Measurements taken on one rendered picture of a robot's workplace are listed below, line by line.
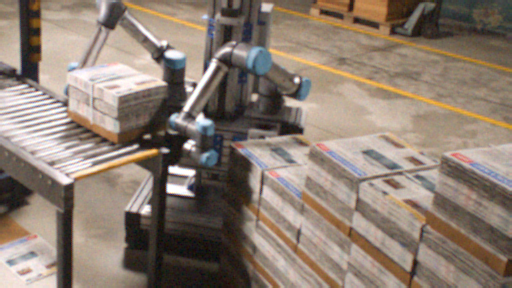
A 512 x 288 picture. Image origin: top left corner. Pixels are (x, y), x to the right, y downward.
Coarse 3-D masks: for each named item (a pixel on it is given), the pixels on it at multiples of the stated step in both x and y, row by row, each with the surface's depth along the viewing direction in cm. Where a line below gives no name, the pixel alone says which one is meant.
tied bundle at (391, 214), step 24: (360, 192) 230; (384, 192) 222; (408, 192) 223; (432, 192) 225; (360, 216) 230; (384, 216) 221; (408, 216) 210; (384, 240) 221; (408, 240) 212; (408, 264) 212
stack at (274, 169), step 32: (256, 160) 294; (288, 160) 296; (224, 192) 319; (256, 192) 293; (288, 192) 270; (224, 224) 323; (256, 224) 296; (288, 224) 273; (320, 224) 253; (224, 256) 329; (256, 256) 299; (288, 256) 275; (320, 256) 255; (352, 256) 238
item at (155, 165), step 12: (12, 72) 388; (24, 84) 374; (36, 84) 372; (60, 96) 358; (144, 144) 309; (156, 144) 310; (156, 156) 305; (168, 156) 305; (144, 168) 313; (156, 168) 307; (168, 168) 307
